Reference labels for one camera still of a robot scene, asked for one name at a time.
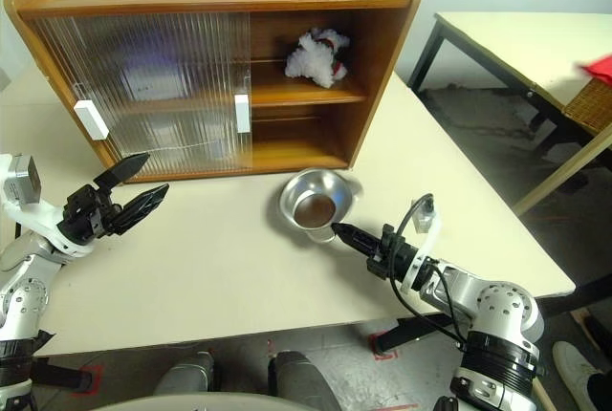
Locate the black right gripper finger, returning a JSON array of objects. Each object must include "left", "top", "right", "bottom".
[
  {"left": 333, "top": 228, "right": 382, "bottom": 257},
  {"left": 331, "top": 222, "right": 384, "bottom": 245}
]

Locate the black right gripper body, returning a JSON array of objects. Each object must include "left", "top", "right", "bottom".
[{"left": 366, "top": 223, "right": 419, "bottom": 281}]

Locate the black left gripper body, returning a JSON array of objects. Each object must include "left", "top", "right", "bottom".
[{"left": 58, "top": 183, "right": 123, "bottom": 246}]

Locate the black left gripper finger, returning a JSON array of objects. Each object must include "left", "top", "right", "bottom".
[
  {"left": 118, "top": 184, "right": 170, "bottom": 236},
  {"left": 93, "top": 152, "right": 151, "bottom": 189}
]

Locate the white door handle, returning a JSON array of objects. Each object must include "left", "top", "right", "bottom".
[
  {"left": 74, "top": 99, "right": 111, "bottom": 141},
  {"left": 233, "top": 93, "right": 252, "bottom": 134}
]

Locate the metal bowl with handle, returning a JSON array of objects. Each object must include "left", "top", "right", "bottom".
[{"left": 276, "top": 167, "right": 364, "bottom": 244}]

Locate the ribbed glass sliding door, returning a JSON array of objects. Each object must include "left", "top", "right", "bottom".
[
  {"left": 32, "top": 12, "right": 239, "bottom": 179},
  {"left": 71, "top": 11, "right": 253, "bottom": 176}
]

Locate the white plush Santa toy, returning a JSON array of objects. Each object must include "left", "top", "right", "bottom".
[{"left": 285, "top": 27, "right": 352, "bottom": 90}]

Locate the black table leg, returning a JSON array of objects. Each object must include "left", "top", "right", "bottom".
[
  {"left": 31, "top": 357, "right": 93, "bottom": 391},
  {"left": 370, "top": 279, "right": 612, "bottom": 354}
]

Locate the grey rounded shape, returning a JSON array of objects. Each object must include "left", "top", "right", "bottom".
[
  {"left": 267, "top": 350, "right": 340, "bottom": 411},
  {"left": 152, "top": 351, "right": 216, "bottom": 396}
]

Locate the silver robot chest dome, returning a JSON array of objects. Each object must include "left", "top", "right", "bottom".
[{"left": 93, "top": 391, "right": 312, "bottom": 411}]

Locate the white sneaker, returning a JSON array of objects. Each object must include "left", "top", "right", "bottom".
[{"left": 553, "top": 340, "right": 604, "bottom": 410}]

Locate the wicker basket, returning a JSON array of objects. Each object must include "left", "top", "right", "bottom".
[{"left": 563, "top": 76, "right": 612, "bottom": 138}]

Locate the red cloth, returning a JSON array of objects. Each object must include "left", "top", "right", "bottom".
[{"left": 575, "top": 54, "right": 612, "bottom": 86}]

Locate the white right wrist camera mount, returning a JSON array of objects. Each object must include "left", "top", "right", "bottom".
[{"left": 399, "top": 193, "right": 444, "bottom": 292}]

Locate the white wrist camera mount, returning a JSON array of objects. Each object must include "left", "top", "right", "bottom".
[
  {"left": 0, "top": 152, "right": 95, "bottom": 259},
  {"left": 399, "top": 193, "right": 444, "bottom": 292}
]

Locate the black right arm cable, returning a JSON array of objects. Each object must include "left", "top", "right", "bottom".
[{"left": 387, "top": 193, "right": 472, "bottom": 350}]

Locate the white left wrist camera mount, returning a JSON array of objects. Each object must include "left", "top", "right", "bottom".
[{"left": 0, "top": 152, "right": 95, "bottom": 259}]

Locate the beige table with black frame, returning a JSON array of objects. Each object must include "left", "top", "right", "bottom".
[{"left": 406, "top": 11, "right": 612, "bottom": 216}]

